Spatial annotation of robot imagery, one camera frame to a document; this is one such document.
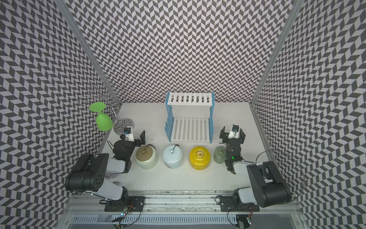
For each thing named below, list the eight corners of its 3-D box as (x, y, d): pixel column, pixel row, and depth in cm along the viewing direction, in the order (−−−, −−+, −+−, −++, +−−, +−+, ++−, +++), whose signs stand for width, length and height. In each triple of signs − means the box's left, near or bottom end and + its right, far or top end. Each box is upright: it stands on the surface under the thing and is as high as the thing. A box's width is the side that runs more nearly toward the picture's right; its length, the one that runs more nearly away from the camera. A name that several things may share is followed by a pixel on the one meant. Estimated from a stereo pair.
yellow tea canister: (189, 170, 86) (189, 163, 77) (189, 153, 93) (189, 144, 84) (209, 170, 86) (211, 163, 77) (207, 153, 93) (209, 144, 84)
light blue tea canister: (164, 168, 86) (161, 161, 77) (166, 153, 93) (163, 144, 84) (181, 168, 86) (180, 161, 77) (182, 153, 93) (181, 144, 84)
